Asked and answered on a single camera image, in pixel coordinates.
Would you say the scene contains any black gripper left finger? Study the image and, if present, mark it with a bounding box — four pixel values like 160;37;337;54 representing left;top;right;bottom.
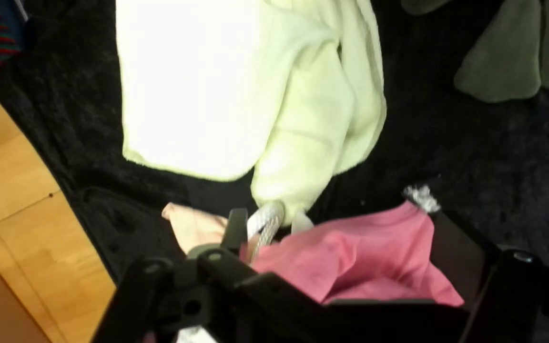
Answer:
92;207;328;343

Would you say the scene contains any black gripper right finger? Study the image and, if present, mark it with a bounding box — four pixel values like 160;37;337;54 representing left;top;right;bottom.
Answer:
427;211;549;343

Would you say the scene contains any pink cloth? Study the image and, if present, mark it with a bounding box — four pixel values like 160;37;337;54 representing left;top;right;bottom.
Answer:
238;197;467;308

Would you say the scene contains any pale peach cloth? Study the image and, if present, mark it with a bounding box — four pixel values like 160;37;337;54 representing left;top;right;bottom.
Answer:
160;199;233;254

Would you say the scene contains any wooden side table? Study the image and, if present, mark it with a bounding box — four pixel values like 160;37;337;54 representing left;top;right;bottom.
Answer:
0;83;118;343

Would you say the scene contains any black table cloth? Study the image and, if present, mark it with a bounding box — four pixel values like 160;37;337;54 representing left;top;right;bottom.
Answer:
0;0;549;283

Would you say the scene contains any light green towel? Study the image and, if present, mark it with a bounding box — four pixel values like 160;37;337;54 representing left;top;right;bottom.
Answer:
114;0;389;224

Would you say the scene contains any red plush with green leaves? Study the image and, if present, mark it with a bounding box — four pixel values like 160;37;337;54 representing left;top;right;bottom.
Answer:
398;0;549;104

